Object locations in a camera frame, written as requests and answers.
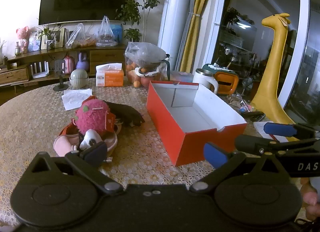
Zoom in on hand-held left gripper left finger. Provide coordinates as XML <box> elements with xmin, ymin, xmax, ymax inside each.
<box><xmin>27</xmin><ymin>141</ymin><xmax>125</xmax><ymax>195</ymax></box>

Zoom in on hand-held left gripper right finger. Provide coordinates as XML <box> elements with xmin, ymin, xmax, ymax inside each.
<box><xmin>189</xmin><ymin>142</ymin><xmax>290</xmax><ymax>193</ymax></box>

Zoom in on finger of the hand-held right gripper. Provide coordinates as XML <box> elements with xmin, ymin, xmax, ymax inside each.
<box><xmin>263</xmin><ymin>121</ymin><xmax>320</xmax><ymax>139</ymax></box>
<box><xmin>234</xmin><ymin>134</ymin><xmax>320</xmax><ymax>157</ymax></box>

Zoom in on white cardboard box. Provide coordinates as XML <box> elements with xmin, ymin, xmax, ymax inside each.
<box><xmin>146</xmin><ymin>80</ymin><xmax>248</xmax><ymax>167</ymax></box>

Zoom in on beige pink cloth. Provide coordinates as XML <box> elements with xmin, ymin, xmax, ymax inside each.
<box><xmin>53</xmin><ymin>129</ymin><xmax>118</xmax><ymax>157</ymax></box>

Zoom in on pink plush ball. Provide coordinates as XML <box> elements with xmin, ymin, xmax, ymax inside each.
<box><xmin>76</xmin><ymin>98</ymin><xmax>116</xmax><ymax>132</ymax></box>

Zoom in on orange cloth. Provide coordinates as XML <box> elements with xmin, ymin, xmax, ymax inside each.
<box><xmin>59</xmin><ymin>118</ymin><xmax>80</xmax><ymax>137</ymax></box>

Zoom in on black cloth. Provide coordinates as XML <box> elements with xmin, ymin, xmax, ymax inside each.
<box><xmin>104</xmin><ymin>102</ymin><xmax>146</xmax><ymax>127</ymax></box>

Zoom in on person's right hand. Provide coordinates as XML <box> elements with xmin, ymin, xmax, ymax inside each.
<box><xmin>300</xmin><ymin>177</ymin><xmax>320</xmax><ymax>222</ymax></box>

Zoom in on white notepad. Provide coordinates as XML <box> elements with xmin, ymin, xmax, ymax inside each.
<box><xmin>253</xmin><ymin>121</ymin><xmax>288</xmax><ymax>143</ymax></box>

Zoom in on black remote control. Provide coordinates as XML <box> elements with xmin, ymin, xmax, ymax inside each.
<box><xmin>244</xmin><ymin>112</ymin><xmax>266</xmax><ymax>122</ymax></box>

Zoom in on white paper sheet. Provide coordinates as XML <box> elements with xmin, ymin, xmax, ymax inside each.
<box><xmin>62</xmin><ymin>88</ymin><xmax>93</xmax><ymax>111</ymax></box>

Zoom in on orange green tissue holder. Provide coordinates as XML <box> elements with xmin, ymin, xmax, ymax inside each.
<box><xmin>202</xmin><ymin>63</ymin><xmax>240</xmax><ymax>96</ymax></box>

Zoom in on yellow giraffe toy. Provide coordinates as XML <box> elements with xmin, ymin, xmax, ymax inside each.
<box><xmin>251</xmin><ymin>13</ymin><xmax>297</xmax><ymax>125</ymax></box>

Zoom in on orange tissue box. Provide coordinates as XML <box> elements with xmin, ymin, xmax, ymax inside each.
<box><xmin>96</xmin><ymin>63</ymin><xmax>124</xmax><ymax>88</ymax></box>

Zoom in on black phone stand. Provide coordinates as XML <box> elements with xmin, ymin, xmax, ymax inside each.
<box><xmin>52</xmin><ymin>60</ymin><xmax>69</xmax><ymax>92</ymax></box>

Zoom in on green white round container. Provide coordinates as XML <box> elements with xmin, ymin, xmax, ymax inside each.
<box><xmin>69</xmin><ymin>68</ymin><xmax>89</xmax><ymax>90</ymax></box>

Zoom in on white mug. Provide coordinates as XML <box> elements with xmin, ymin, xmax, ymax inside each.
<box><xmin>192</xmin><ymin>68</ymin><xmax>219</xmax><ymax>95</ymax></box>

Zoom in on purple kettlebell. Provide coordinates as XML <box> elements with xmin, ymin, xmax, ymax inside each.
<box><xmin>76</xmin><ymin>52</ymin><xmax>90</xmax><ymax>71</ymax></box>

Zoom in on pink small bag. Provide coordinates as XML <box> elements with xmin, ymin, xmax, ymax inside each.
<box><xmin>63</xmin><ymin>56</ymin><xmax>75</xmax><ymax>74</ymax></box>

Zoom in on wooden tv cabinet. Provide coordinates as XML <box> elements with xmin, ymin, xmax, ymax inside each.
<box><xmin>0</xmin><ymin>45</ymin><xmax>128</xmax><ymax>88</ymax></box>

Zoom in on white router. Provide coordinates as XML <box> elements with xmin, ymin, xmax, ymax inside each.
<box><xmin>29</xmin><ymin>61</ymin><xmax>50</xmax><ymax>79</ymax></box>

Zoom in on plastic bag of fruit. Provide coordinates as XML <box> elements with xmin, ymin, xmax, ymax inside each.
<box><xmin>124</xmin><ymin>42</ymin><xmax>170</xmax><ymax>88</ymax></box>

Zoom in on clear plastic bag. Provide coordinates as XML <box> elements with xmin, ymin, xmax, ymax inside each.
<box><xmin>65</xmin><ymin>23</ymin><xmax>97</xmax><ymax>49</ymax></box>
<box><xmin>96</xmin><ymin>16</ymin><xmax>118</xmax><ymax>47</ymax></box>

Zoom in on small plant in glass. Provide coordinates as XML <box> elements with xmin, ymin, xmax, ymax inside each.
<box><xmin>35</xmin><ymin>23</ymin><xmax>59</xmax><ymax>51</ymax></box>

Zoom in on blue white pack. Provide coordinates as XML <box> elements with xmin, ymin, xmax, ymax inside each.
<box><xmin>111</xmin><ymin>24</ymin><xmax>123</xmax><ymax>45</ymax></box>

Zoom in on yellow curtain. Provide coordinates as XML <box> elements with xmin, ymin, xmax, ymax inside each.
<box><xmin>179</xmin><ymin>0</ymin><xmax>215</xmax><ymax>74</ymax></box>

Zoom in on pink bear figure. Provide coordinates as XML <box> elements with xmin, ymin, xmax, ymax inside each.
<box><xmin>16</xmin><ymin>26</ymin><xmax>32</xmax><ymax>54</ymax></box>

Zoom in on grey curtain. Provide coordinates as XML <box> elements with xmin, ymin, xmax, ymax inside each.
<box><xmin>175</xmin><ymin>0</ymin><xmax>200</xmax><ymax>71</ymax></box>

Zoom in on white tower air conditioner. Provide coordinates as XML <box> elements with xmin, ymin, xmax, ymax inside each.
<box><xmin>157</xmin><ymin>0</ymin><xmax>192</xmax><ymax>73</ymax></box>

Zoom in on picture frame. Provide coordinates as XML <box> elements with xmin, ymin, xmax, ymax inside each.
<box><xmin>41</xmin><ymin>28</ymin><xmax>65</xmax><ymax>49</ymax></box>

